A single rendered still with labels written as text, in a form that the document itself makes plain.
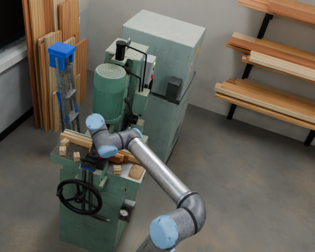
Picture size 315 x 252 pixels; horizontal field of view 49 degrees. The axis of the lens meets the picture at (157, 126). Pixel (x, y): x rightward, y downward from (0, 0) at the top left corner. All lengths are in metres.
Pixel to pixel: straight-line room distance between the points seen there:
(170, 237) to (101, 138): 0.62
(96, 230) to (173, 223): 1.38
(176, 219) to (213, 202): 2.10
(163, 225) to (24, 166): 2.35
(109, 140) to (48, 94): 2.02
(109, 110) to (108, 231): 0.98
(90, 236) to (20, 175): 1.02
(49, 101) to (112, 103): 1.75
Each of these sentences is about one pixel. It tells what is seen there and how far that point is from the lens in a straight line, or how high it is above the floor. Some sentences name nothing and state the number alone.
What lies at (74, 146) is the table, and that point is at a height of 0.90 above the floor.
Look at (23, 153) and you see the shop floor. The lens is 3.62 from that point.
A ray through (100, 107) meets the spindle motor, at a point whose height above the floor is 1.30.
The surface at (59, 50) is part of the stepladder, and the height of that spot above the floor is 1.16.
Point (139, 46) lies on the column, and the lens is 2.24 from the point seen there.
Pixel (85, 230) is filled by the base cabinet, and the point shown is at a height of 0.24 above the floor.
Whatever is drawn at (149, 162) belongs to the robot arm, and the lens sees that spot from 1.60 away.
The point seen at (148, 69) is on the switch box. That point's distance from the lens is 2.19.
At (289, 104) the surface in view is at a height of 0.63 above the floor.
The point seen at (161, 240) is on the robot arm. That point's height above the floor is 1.37.
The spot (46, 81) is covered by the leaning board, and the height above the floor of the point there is 0.60.
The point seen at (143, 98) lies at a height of 1.28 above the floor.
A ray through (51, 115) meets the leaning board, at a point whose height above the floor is 0.19.
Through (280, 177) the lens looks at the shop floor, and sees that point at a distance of 4.02.
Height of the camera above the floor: 2.47
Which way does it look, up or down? 37 degrees down
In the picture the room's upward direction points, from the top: 13 degrees clockwise
